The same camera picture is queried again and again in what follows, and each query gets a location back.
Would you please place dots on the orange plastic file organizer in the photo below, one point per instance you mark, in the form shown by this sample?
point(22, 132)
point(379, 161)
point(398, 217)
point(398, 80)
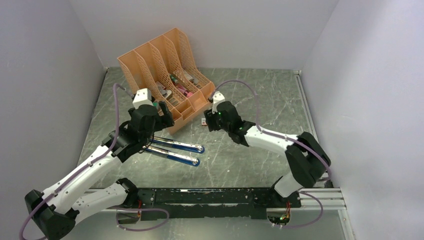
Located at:
point(154, 61)

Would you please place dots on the grey white item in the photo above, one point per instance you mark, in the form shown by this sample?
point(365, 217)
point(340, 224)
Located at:
point(190, 78)

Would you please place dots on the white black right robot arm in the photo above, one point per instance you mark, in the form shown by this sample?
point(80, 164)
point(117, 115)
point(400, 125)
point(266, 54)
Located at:
point(306, 158)

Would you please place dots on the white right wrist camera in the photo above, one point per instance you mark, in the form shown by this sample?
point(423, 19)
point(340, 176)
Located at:
point(216, 98)

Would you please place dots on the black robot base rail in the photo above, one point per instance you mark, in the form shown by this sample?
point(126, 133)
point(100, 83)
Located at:
point(179, 203)

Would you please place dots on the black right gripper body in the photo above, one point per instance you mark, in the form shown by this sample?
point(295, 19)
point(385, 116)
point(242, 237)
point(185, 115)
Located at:
point(224, 125)

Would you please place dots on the green capped marker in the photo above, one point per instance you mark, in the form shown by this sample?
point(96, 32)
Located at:
point(174, 80)

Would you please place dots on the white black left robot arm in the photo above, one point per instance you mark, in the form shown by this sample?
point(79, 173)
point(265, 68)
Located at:
point(59, 208)

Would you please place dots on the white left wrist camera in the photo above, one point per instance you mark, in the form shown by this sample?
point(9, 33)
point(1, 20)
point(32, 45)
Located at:
point(142, 97)

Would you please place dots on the pink marker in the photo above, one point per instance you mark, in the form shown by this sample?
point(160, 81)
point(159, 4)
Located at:
point(183, 90)

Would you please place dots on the grey white stapler remover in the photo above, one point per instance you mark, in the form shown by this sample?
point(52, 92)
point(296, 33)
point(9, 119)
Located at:
point(165, 92)

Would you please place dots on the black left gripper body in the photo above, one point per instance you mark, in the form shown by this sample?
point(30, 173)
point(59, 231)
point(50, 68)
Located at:
point(159, 124)

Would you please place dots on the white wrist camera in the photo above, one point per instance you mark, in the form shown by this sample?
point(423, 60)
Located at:
point(142, 97)
point(216, 98)

